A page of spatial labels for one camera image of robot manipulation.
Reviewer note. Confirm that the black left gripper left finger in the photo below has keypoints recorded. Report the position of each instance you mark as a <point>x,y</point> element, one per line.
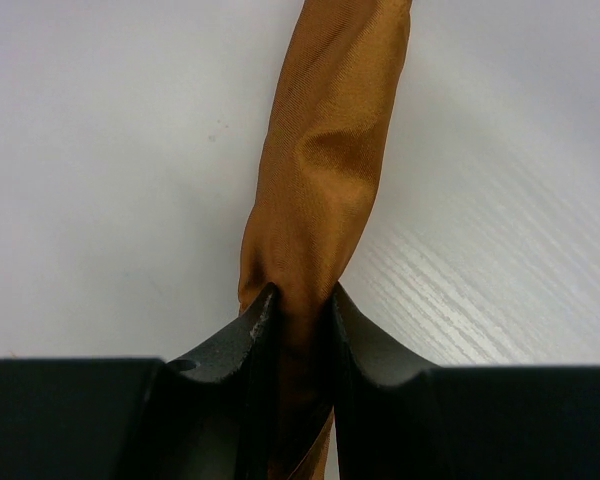
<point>208,414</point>

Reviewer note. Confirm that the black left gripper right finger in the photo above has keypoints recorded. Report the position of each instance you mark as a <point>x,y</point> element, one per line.
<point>400,416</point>

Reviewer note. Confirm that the orange cloth napkin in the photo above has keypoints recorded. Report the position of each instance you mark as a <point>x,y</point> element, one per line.
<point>318,179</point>

